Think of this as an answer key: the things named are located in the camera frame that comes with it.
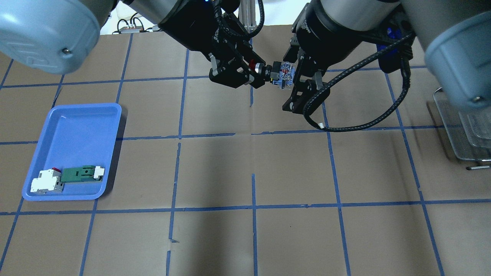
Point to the aluminium frame post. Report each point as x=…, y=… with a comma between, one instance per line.
x=247, y=14

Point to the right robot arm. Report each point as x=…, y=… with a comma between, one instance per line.
x=454, y=35

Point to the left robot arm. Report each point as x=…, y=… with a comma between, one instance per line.
x=56, y=36

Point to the red emergency push button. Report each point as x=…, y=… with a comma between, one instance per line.
x=279, y=74

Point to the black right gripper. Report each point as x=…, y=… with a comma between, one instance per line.
x=320, y=28

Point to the green terminal block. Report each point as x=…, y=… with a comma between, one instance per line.
x=88, y=173

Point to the white circuit breaker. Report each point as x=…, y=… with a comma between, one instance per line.
x=47, y=181

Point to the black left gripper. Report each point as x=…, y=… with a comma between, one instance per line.
x=191, y=27

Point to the blue plastic tray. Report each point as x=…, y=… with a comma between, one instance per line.
x=74, y=136

